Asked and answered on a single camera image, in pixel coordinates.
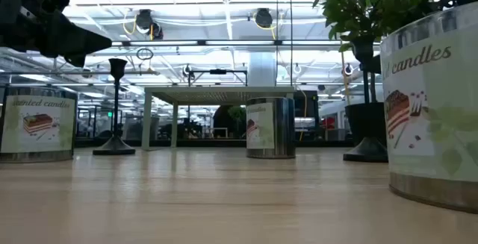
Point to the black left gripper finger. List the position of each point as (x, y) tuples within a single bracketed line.
[(74, 37), (75, 60)]

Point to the scented candle tin cake label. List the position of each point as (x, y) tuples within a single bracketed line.
[(37, 124), (433, 124), (274, 128)]

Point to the black ceiling spot lamp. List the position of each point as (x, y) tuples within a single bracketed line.
[(263, 17), (146, 22)]

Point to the potted green plant black pot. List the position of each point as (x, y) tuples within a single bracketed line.
[(369, 5)]

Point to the green perforated metal stand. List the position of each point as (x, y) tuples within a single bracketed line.
[(216, 95)]

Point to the black background rack frame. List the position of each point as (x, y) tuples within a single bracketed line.
[(217, 71)]

